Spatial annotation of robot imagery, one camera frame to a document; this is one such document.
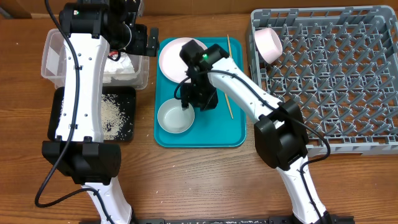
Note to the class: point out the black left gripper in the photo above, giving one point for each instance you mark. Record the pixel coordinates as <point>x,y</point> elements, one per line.
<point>140,47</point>

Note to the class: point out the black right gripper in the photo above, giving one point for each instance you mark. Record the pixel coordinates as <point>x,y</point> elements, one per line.
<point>211,103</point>

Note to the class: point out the small grey rice bowl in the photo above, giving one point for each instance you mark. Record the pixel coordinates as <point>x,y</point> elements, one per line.
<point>174,118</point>

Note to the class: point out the large white plate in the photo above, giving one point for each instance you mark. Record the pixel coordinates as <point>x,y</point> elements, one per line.
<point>170,62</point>

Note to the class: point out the white napkin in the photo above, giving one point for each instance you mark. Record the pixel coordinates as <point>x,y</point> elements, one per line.
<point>123,69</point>

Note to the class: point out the red snack wrapper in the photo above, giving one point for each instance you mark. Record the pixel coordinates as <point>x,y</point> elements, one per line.
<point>114,55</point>

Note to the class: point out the wooden chopstick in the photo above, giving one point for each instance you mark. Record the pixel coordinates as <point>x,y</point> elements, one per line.
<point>229,47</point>
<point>229,106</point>

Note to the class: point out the white bowl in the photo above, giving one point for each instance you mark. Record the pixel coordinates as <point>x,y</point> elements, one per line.
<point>268,44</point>

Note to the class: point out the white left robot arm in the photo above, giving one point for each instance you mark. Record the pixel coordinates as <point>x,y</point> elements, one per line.
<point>91,29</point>

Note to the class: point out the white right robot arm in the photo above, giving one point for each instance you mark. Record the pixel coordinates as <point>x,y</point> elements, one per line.
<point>281,136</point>

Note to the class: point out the grey dishwasher rack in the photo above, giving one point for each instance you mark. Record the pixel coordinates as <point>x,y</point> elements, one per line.
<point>339,64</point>

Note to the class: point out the teal serving tray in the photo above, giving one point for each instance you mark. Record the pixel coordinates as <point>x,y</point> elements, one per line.
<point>212,128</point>

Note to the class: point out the black tray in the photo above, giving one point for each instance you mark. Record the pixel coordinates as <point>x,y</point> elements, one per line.
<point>126,96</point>

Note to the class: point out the pile of rice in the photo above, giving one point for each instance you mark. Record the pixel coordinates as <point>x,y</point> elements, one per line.
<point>113,118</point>

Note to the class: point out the clear plastic bin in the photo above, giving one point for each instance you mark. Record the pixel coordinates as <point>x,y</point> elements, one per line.
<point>53,65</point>

